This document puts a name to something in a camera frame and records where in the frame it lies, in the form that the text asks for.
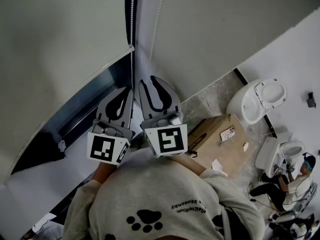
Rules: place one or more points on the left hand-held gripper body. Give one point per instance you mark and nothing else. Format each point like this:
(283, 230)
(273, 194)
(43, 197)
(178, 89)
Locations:
(102, 147)

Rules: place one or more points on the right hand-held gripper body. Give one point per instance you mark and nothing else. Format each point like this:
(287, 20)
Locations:
(170, 140)

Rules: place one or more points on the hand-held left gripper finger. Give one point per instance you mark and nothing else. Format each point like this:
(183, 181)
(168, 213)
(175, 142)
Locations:
(128, 114)
(102, 109)

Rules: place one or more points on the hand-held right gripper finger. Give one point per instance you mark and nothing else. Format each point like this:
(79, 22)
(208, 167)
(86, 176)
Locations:
(173, 101)
(145, 104)

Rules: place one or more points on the white roller blind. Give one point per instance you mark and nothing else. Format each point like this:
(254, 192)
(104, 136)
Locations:
(50, 46)

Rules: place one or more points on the person's left forearm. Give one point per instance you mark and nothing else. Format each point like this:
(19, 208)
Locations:
(103, 172)

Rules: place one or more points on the person's right forearm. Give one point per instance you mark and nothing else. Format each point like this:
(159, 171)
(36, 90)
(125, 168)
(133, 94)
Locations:
(190, 164)

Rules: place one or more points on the white toilet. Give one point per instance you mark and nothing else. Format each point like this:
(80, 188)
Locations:
(240, 101)
(267, 151)

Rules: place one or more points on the black framed window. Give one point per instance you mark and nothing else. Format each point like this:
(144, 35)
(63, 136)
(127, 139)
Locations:
(82, 96)

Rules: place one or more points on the large cardboard box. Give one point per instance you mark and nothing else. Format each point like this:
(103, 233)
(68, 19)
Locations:
(210, 139)

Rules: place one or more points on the white window latch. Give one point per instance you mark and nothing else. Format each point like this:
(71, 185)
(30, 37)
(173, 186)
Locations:
(61, 145)

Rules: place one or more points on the beige paw print sweatshirt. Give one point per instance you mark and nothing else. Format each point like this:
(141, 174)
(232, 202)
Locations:
(150, 184)

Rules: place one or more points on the crumpled white paper sheets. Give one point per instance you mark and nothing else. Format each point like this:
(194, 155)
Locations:
(216, 164)

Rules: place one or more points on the phone with patterned case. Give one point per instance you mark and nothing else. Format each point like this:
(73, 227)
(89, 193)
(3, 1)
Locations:
(227, 133)

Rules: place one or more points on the small white paper scrap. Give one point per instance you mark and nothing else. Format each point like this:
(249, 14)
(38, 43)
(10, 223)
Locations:
(246, 146)

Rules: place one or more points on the black wall bracket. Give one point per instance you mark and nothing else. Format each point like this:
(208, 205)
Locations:
(311, 100)

